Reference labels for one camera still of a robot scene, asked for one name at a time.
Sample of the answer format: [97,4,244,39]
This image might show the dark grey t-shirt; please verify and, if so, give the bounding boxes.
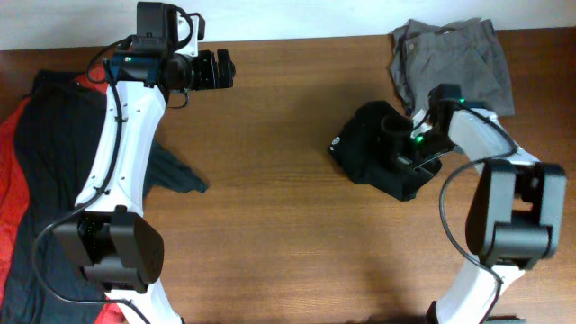
[2,81,206,323]

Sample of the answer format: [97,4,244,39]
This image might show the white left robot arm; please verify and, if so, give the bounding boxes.
[47,2,235,323]

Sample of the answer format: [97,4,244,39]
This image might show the red mesh garment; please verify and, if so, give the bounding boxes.
[1,71,125,323]

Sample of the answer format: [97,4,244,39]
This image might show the folded grey shorts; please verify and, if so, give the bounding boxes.
[390,18,515,117]

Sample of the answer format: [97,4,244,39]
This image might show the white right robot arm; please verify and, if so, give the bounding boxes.
[381,84,567,323]

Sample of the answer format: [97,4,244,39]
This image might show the black shorts with white logo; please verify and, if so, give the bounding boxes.
[327,101,439,202]

